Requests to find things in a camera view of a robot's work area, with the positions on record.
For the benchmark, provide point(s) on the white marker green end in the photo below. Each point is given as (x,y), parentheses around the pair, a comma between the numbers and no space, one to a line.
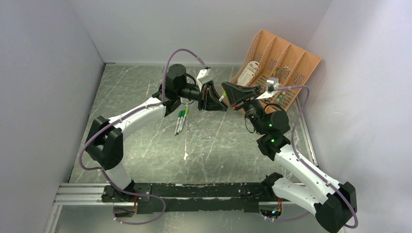
(181,113)

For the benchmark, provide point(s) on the white marker multicolour label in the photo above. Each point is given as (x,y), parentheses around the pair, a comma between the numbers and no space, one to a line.
(183,119)

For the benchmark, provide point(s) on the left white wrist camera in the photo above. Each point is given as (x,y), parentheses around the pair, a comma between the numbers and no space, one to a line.
(204,79)

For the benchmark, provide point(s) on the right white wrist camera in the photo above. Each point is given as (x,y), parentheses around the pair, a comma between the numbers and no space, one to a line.
(271,88)

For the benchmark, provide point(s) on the white marker blue end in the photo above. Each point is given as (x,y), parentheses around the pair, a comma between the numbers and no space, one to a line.
(181,121)

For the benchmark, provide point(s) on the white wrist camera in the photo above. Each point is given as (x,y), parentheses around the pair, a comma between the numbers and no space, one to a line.
(271,88)
(204,79)

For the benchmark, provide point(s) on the orange desk file organizer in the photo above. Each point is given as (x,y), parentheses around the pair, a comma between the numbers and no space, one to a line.
(271,56)

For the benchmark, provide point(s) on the pens in organizer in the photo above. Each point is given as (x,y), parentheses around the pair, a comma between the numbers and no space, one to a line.
(279,95)

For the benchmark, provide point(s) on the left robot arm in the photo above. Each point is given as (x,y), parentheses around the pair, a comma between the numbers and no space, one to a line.
(105,139)

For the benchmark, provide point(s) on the white card package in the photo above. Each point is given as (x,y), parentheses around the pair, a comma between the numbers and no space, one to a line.
(248,73)

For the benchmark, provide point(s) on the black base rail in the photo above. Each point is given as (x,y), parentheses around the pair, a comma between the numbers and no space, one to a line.
(192,197)

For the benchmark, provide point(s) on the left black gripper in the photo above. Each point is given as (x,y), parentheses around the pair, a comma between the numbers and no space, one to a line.
(209,99)

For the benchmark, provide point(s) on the aluminium frame rail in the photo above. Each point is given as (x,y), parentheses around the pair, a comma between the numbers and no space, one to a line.
(79,194)

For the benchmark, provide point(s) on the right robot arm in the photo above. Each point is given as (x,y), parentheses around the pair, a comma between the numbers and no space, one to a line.
(333,203)

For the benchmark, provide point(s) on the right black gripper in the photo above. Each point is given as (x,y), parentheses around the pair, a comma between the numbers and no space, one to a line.
(236,96)

